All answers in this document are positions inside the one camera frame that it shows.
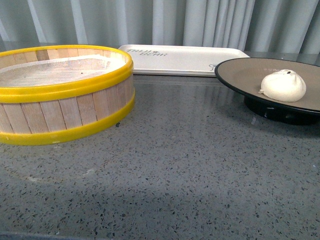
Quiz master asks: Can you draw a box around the white bear print tray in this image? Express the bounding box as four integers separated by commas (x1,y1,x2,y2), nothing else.
119,44,248,77

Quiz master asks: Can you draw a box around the wooden steamer with yellow rims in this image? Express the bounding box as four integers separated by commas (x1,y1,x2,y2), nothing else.
0,45,135,145

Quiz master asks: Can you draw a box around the white steamed bun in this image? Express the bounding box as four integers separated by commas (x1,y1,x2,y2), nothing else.
258,69,307,103

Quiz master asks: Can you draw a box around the grey pleated curtain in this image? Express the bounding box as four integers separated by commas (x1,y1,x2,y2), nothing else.
0,0,320,54

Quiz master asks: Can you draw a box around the brown plate with black rim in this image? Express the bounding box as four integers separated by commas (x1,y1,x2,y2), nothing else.
214,57,320,125

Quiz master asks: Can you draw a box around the white steamer cloth liner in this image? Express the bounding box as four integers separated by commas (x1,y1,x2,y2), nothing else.
0,54,111,88

